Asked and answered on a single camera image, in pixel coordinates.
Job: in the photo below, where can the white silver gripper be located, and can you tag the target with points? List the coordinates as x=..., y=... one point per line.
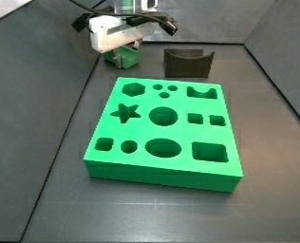
x=110, y=34

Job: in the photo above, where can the green arch block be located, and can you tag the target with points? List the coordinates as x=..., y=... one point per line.
x=129, y=56

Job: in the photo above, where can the robot arm wrist link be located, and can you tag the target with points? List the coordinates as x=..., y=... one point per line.
x=133, y=6

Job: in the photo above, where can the green shape sorter board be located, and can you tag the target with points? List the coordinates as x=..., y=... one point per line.
x=165, y=134

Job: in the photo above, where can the black curved fixture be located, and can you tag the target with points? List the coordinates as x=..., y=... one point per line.
x=186, y=63

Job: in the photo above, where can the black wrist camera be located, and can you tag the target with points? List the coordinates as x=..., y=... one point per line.
x=149, y=17

